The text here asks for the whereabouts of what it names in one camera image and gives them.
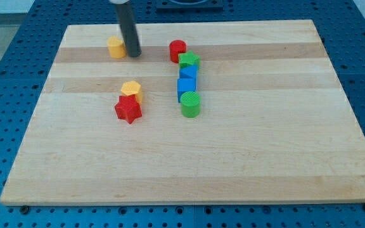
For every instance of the red star block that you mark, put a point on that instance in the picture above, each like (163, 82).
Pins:
(128, 108)

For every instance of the green star block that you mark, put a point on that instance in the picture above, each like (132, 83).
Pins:
(188, 59)

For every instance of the green cylinder block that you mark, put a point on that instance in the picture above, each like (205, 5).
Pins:
(190, 104)

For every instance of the blue cube block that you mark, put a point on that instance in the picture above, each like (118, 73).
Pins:
(185, 85)

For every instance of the blue triangle block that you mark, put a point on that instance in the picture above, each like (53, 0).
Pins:
(189, 72)

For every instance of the light wooden board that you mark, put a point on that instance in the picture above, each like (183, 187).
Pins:
(275, 125)

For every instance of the yellow hexagon block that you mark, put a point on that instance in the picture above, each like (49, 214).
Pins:
(132, 88)

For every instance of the red cylinder block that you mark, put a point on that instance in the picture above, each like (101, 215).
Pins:
(176, 47)

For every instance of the yellow heart block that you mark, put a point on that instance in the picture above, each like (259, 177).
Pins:
(116, 47)

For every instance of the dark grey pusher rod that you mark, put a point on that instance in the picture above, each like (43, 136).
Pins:
(127, 23)

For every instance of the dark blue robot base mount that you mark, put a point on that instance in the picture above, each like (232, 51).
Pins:
(168, 5)

